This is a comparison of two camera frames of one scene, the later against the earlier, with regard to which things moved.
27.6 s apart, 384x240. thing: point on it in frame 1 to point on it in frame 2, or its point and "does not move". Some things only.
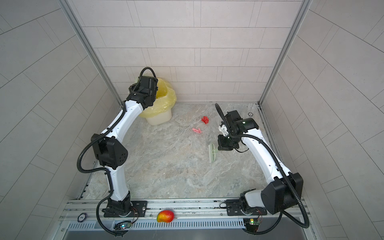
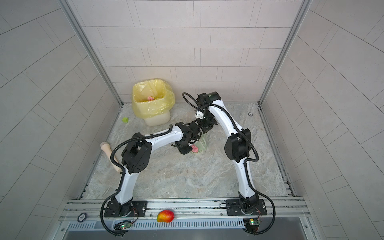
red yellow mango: (165, 216) does not move
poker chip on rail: (82, 217) does not move
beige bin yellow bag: (160, 113) does not move
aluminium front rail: (87, 215) does not move
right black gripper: (222, 145) to (204, 127)
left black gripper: (132, 89) to (185, 151)
